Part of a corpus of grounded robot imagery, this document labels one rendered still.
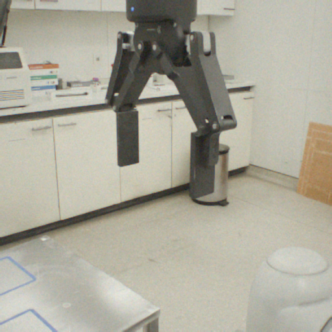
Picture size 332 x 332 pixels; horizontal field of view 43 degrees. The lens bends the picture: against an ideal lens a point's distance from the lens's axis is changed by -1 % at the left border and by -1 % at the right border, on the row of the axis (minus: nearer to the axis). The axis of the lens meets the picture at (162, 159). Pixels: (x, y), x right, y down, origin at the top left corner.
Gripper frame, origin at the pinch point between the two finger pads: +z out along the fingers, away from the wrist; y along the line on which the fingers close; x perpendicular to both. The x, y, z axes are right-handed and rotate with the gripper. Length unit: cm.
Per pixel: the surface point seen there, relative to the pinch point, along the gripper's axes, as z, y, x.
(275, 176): 115, 187, -289
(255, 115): 61, 214, -289
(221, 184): 102, 180, -208
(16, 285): 38, 46, 4
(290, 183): 117, 170, -289
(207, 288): 120, 104, -116
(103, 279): 38, 36, -12
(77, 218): 117, 224, -101
